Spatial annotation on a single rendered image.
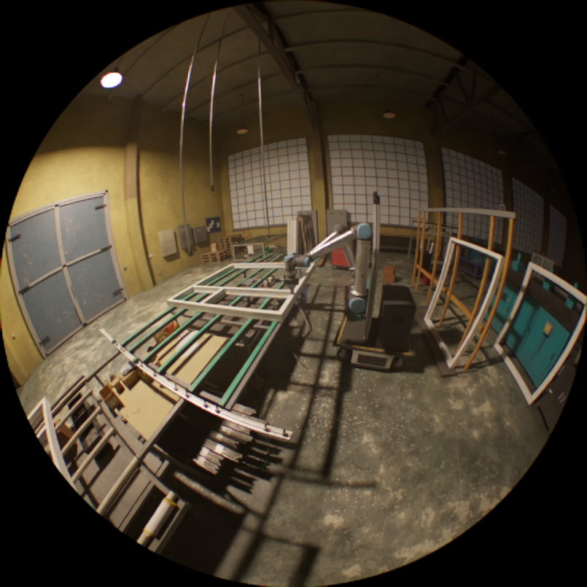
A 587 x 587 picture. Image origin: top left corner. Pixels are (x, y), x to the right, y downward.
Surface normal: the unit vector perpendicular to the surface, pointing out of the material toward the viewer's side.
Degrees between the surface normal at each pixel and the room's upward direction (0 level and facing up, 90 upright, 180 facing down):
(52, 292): 90
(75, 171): 90
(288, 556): 0
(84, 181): 90
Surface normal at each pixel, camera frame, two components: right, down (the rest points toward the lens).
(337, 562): -0.07, -0.91
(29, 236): 0.96, 0.05
